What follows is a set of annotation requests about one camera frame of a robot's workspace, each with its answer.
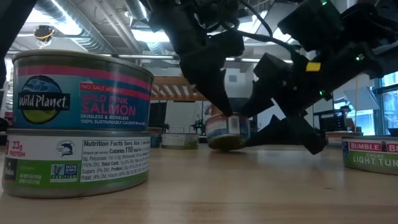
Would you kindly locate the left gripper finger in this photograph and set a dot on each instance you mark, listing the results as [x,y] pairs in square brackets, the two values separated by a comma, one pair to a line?
[208,81]

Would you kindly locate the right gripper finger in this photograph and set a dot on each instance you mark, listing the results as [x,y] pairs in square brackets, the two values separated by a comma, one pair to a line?
[292,133]
[259,99]

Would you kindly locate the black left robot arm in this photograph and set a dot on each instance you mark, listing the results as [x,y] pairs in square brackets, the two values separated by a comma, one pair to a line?
[12,31]

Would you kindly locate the black background robot arm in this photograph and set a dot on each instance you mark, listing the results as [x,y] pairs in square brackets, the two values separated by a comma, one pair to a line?
[199,126]

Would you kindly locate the wooden slatted shelf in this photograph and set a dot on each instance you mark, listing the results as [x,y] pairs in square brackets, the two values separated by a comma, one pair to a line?
[169,81]

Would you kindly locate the yellow tape tag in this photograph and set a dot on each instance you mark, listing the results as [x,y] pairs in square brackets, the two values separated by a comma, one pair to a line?
[313,67]

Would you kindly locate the long ceiling light strip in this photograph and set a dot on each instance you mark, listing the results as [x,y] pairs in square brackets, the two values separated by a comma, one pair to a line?
[146,57]

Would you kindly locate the black standing panel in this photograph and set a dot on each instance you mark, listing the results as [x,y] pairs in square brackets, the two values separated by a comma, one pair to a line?
[157,113]

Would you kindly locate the black and yellow ceiling reel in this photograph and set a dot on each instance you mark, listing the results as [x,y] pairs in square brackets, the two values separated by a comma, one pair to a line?
[44,32]

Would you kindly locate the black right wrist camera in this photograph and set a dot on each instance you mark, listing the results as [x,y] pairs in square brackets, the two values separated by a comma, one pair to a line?
[311,25]

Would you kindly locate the silver corrugated ceiling duct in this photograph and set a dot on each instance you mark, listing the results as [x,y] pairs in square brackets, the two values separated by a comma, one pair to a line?
[77,28]

